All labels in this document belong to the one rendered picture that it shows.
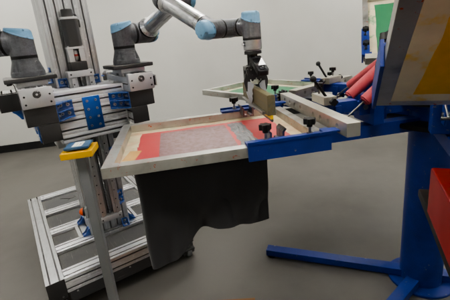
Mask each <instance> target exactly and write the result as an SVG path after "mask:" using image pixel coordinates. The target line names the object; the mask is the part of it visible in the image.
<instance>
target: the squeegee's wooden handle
mask: <svg viewBox="0 0 450 300"><path fill-rule="evenodd" d="M242 85H243V95H244V96H245V97H247V99H248V96H247V93H246V88H245V85H244V82H243V83H242ZM252 92H253V95H252V97H253V103H255V104H256V105H257V106H259V107H260V108H261V109H263V110H264V111H265V112H266V115H268V116H271V115H276V109H275V95H273V94H271V93H270V92H267V91H266V90H263V89H262V88H259V87H258V86H255V85H254V88H253V89H252Z"/></svg>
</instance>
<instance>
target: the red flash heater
mask: <svg viewBox="0 0 450 300"><path fill-rule="evenodd" d="M427 212H428V214H429V217H430V219H431V222H432V224H433V227H434V229H435V232H436V234H437V237H438V239H439V242H440V244H441V247H442V249H443V252H444V254H445V257H446V259H447V262H448V264H449V267H450V169H447V168H432V169H431V176H430V185H429V199H428V208H427Z"/></svg>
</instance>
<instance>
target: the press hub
mask: <svg viewBox="0 0 450 300"><path fill-rule="evenodd" d="M408 106H419V107H421V109H416V110H410V113H409V115H412V116H414V117H419V118H420V120H419V121H413V122H408V123H401V124H400V128H401V129H406V130H410V131H409V132H408V145H407V155H406V175H405V186H404V206H403V217H402V237H401V248H400V257H399V258H396V259H394V260H392V261H391V262H396V263H400V268H401V276H400V275H392V274H388V276H389V277H390V279H391V281H392V282H393V283H394V284H395V285H396V286H399V285H400V283H401V282H402V281H403V280H404V278H405V277H406V276H407V275H408V276H409V277H411V278H413V279H415V280H418V281H419V287H418V288H417V290H416V291H415V292H414V293H413V295H414V296H417V297H421V298H425V299H443V298H446V297H448V296H450V283H445V282H442V276H443V269H444V268H443V265H444V262H443V259H442V258H441V254H440V252H439V249H438V247H437V244H436V242H435V239H434V236H433V233H432V231H431V228H430V226H429V223H428V220H427V217H426V216H425V212H424V210H423V207H422V205H421V201H420V200H419V197H418V192H419V189H424V190H429V185H430V176H431V169H432V168H447V169H450V156H449V155H448V154H447V152H446V151H445V150H444V148H443V147H442V145H441V144H440V142H438V140H437V139H436V137H435V136H434V134H430V132H429V130H428V128H429V113H430V105H408ZM403 116H408V115H399V114H393V113H388V114H387V115H386V118H387V119H389V118H394V117H403Z"/></svg>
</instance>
